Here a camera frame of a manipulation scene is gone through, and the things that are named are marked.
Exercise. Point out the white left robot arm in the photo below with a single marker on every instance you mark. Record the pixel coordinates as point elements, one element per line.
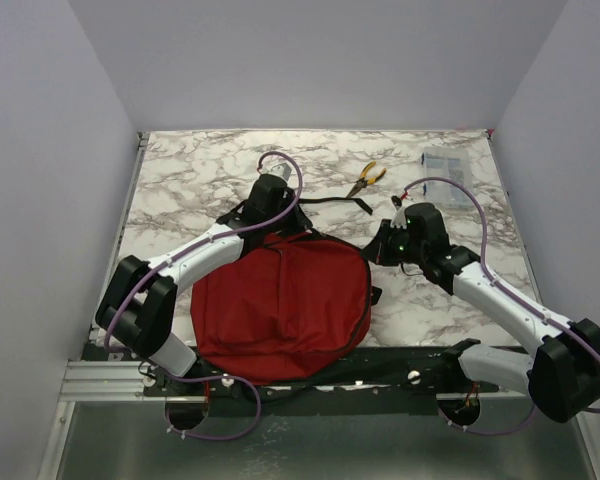
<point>138,305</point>

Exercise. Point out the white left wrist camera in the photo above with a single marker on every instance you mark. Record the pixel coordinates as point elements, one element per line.
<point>282,170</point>

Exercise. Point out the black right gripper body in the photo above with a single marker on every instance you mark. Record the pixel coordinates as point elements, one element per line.
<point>397,247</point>

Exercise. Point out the red student backpack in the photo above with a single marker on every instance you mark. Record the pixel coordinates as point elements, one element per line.
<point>286,310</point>

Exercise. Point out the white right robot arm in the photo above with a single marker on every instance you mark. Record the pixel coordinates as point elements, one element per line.
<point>559,366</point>

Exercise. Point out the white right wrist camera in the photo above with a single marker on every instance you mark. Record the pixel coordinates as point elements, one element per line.
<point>399,220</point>

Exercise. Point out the aluminium mounting rail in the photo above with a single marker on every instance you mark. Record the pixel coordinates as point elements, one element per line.
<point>117,381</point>

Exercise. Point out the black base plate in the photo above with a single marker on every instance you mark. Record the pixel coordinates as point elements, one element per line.
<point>368,381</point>

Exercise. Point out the clear plastic organizer box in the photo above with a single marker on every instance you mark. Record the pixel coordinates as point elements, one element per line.
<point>452,164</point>

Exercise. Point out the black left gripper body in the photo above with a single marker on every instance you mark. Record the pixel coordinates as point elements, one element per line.
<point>289,223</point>

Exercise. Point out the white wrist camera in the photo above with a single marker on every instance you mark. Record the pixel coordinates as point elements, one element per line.
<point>282,170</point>
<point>399,220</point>

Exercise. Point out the yellow handled pliers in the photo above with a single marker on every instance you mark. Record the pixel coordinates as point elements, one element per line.
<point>364,179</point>

